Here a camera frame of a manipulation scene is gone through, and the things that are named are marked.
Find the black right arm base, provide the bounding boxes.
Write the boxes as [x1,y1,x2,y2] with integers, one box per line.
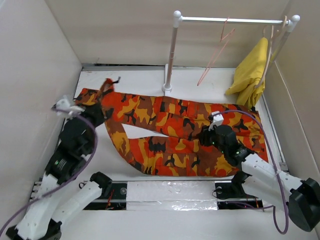
[212,171,264,210]

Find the pink wire hanger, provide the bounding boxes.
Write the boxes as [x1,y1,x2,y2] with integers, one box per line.
[196,17,236,87]

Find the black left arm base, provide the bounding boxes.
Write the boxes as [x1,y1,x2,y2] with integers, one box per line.
[84,181,128,211]

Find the yellow garment on hanger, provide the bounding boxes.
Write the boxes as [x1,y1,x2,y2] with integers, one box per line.
[225,37,269,109]

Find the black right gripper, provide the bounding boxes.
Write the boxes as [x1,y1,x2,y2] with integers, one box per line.
[196,122,227,155]

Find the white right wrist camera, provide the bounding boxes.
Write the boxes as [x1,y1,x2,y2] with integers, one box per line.
[208,111,224,131]

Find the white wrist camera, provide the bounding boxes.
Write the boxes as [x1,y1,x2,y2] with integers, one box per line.
[208,111,224,131]
[51,95,85,119]

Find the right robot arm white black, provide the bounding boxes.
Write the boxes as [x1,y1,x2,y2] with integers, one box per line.
[198,125,320,232]

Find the orange camouflage trousers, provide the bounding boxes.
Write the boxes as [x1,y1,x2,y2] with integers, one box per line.
[75,78,268,178]

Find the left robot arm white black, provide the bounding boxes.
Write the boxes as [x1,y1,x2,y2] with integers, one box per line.
[5,103,112,240]

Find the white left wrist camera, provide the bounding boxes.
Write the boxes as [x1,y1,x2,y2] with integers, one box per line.
[51,95,85,119]

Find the white clothes rack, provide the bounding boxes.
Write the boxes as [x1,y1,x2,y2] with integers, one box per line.
[162,10,301,96]

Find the beige hanger holding garment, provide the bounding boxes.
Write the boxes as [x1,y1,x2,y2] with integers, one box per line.
[253,15,288,89]

